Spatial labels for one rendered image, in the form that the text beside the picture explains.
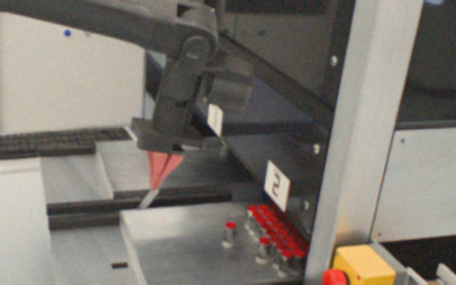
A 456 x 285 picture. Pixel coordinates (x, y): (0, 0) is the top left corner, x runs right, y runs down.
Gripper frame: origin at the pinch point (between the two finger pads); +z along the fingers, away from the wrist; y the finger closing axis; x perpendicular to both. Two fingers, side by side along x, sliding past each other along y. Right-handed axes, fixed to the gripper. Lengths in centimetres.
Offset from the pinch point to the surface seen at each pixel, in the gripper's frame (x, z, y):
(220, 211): 20.1, 14.0, 23.0
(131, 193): 28.5, 16.3, 6.0
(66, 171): 46, 21, -5
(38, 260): 138, 108, 8
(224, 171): 41, 14, 32
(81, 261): 10.0, 21.5, -5.9
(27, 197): 195, 108, 5
